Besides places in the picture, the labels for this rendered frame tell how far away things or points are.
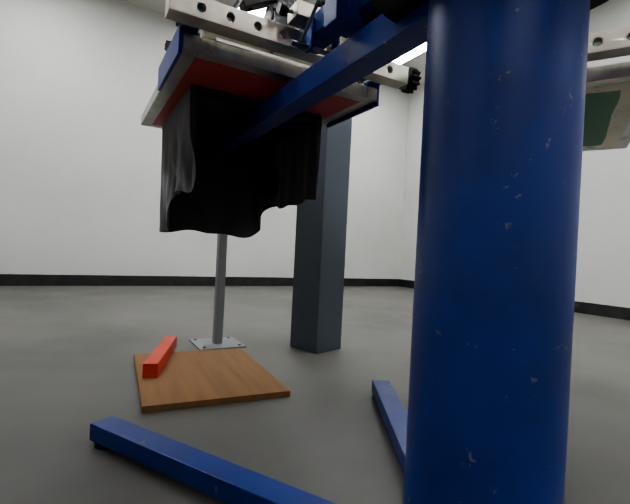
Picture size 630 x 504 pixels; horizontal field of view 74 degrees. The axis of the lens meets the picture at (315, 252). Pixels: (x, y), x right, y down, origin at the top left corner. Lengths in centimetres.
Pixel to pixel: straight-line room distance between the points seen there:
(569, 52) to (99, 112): 475
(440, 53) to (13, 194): 461
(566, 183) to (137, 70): 494
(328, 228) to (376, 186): 431
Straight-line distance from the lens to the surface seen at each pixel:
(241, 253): 520
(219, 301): 209
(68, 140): 500
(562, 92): 58
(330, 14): 94
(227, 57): 118
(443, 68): 60
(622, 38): 131
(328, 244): 198
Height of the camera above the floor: 48
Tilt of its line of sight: level
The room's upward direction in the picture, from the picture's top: 3 degrees clockwise
